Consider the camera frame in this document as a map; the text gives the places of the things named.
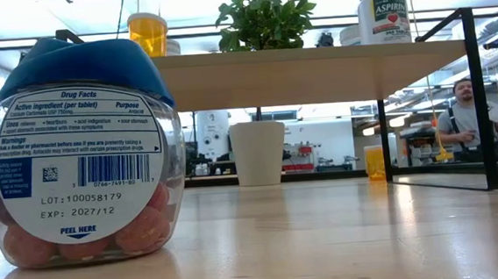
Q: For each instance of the orange pill bottle white cap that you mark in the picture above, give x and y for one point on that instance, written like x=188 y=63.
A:
x=148 y=34
x=374 y=162

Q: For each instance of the clear antacid jar blue lid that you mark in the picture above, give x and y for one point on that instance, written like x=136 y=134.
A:
x=79 y=169

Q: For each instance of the white aspirin bottle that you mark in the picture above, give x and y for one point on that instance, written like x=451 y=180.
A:
x=383 y=11

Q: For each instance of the wooden shelf black metal legs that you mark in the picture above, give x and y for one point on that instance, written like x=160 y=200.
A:
x=293 y=75

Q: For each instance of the green plant in white pot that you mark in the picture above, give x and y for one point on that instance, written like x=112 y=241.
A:
x=259 y=156

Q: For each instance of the white cylindrical machine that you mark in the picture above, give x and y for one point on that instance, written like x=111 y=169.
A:
x=212 y=135

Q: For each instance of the rack of red bins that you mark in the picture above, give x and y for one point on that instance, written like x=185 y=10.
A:
x=298 y=158

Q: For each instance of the person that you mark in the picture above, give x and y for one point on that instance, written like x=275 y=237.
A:
x=463 y=120

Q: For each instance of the black metal table frame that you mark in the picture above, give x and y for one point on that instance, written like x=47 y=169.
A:
x=322 y=175

